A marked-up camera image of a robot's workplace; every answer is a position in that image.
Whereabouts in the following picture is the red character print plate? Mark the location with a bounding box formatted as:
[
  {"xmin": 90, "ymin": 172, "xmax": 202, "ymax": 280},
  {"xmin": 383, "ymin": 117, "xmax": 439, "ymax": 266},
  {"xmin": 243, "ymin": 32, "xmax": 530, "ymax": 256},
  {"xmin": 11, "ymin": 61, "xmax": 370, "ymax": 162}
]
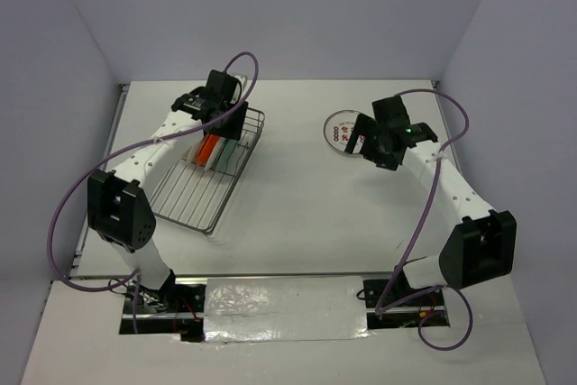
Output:
[{"xmin": 323, "ymin": 110, "xmax": 364, "ymax": 157}]

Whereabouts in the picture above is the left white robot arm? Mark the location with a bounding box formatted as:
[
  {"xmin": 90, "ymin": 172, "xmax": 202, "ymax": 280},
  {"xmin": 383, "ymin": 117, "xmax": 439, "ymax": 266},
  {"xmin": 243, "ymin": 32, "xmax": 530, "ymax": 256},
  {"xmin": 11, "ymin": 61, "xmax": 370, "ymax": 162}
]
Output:
[{"xmin": 87, "ymin": 69, "xmax": 248, "ymax": 312}]

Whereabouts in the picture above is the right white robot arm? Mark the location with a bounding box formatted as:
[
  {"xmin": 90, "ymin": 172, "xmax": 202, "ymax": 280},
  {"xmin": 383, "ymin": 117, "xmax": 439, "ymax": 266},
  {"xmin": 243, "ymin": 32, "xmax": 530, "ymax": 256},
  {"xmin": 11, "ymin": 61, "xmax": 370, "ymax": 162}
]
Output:
[{"xmin": 345, "ymin": 94, "xmax": 517, "ymax": 310}]

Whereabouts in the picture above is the green plate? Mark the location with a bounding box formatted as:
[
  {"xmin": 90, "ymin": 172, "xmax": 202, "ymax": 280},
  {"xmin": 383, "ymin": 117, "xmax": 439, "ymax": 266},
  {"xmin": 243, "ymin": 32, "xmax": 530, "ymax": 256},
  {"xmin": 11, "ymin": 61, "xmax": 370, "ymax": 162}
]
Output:
[{"xmin": 215, "ymin": 139, "xmax": 238, "ymax": 172}]

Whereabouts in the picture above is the orange plate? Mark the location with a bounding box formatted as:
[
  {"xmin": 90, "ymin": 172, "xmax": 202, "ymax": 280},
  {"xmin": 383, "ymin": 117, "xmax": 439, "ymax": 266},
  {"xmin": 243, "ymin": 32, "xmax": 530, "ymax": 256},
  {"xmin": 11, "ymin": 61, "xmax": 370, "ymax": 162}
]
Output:
[{"xmin": 196, "ymin": 134, "xmax": 219, "ymax": 167}]

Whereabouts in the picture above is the white plate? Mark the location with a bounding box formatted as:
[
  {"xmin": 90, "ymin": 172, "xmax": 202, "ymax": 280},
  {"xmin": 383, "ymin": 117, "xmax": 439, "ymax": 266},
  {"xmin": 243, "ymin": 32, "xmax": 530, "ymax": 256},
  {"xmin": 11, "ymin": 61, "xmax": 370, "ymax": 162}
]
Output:
[{"xmin": 205, "ymin": 136, "xmax": 226, "ymax": 170}]

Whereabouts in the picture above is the cream plate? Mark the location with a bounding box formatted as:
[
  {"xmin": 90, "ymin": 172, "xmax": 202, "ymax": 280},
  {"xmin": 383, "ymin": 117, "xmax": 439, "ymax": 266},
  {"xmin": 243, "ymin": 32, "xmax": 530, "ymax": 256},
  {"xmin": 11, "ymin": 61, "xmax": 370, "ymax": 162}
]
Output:
[{"xmin": 181, "ymin": 142, "xmax": 201, "ymax": 164}]

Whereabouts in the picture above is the silver foil tape sheet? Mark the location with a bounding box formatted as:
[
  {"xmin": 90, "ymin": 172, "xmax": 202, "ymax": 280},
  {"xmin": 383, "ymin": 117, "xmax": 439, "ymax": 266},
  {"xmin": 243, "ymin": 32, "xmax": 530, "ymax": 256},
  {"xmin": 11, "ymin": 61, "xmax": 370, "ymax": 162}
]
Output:
[{"xmin": 203, "ymin": 276, "xmax": 369, "ymax": 343}]

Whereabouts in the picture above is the grey wire dish rack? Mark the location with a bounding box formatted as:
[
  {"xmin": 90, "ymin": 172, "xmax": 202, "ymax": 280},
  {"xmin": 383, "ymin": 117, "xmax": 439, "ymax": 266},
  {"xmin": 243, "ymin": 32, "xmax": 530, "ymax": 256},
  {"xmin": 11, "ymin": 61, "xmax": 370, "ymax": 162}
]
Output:
[{"xmin": 150, "ymin": 108, "xmax": 265, "ymax": 236}]

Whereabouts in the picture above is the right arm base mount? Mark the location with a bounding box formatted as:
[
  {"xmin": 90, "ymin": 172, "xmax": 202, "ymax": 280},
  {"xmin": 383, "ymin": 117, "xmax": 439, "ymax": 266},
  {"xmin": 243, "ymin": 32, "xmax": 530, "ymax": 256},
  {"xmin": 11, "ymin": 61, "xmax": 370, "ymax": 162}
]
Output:
[{"xmin": 355, "ymin": 276, "xmax": 444, "ymax": 310}]

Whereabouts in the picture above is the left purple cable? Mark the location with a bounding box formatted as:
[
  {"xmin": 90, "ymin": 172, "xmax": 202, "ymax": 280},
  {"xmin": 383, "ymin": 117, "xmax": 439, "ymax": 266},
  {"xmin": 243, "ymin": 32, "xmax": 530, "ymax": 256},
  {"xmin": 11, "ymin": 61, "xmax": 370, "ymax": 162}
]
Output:
[{"xmin": 47, "ymin": 50, "xmax": 261, "ymax": 292}]

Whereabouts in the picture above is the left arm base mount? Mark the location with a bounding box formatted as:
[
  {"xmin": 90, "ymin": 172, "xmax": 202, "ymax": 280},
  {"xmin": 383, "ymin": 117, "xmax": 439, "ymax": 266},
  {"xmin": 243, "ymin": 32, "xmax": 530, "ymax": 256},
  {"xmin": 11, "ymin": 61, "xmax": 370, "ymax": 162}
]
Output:
[{"xmin": 113, "ymin": 282, "xmax": 206, "ymax": 343}]

